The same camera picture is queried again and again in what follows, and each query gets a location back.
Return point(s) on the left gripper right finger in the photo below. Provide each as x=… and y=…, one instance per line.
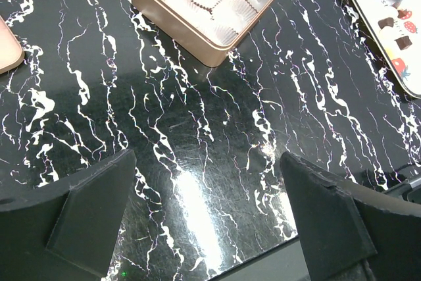
x=350, y=232

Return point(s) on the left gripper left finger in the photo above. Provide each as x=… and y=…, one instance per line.
x=66, y=230

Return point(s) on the dark square chocolate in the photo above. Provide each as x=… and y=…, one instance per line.
x=403, y=42

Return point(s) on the strawberry pattern tray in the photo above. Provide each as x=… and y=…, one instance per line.
x=388, y=20

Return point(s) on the white paper cup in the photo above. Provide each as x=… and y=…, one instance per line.
x=235, y=14

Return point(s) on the brown tin lid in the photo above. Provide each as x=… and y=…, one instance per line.
x=11, y=52

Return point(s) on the brown tin box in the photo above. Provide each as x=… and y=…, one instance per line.
x=204, y=8

